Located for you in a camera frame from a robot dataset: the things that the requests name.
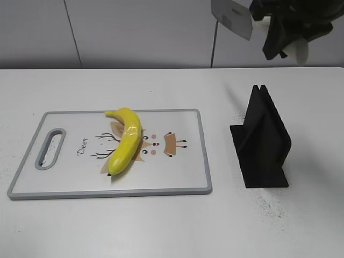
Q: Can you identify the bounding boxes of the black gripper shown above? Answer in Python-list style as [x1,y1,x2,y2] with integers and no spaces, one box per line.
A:
[249,0,343,60]

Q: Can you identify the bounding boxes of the white handled kitchen knife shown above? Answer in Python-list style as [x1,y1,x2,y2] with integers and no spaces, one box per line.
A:
[211,0,309,66]

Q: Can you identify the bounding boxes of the yellow plastic banana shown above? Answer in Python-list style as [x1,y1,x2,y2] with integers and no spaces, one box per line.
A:
[105,107,142,176]

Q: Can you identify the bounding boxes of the black knife stand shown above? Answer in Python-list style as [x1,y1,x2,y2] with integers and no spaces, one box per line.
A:
[230,84,291,188]

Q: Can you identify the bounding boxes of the white grey deer cutting board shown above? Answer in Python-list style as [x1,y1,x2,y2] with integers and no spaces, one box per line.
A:
[7,109,212,200]

